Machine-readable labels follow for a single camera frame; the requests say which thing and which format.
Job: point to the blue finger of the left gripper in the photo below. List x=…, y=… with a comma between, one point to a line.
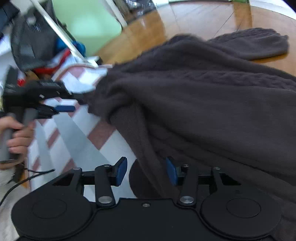
x=65, y=108

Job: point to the white metal rack pole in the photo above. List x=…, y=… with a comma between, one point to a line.
x=62, y=35

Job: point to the dark brown knit sweater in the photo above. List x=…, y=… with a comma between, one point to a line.
x=207, y=103

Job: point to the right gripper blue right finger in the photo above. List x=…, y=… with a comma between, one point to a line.
x=171, y=171

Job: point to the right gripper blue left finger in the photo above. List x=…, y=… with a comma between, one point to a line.
x=119, y=171

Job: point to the person's left hand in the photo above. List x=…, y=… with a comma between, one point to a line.
x=22, y=137

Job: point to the pile of colourful clothes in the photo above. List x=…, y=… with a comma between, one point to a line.
x=62, y=55

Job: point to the striped grey red white rug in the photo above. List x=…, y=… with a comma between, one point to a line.
x=77, y=139

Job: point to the black mesh bag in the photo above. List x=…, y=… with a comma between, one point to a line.
x=33, y=42

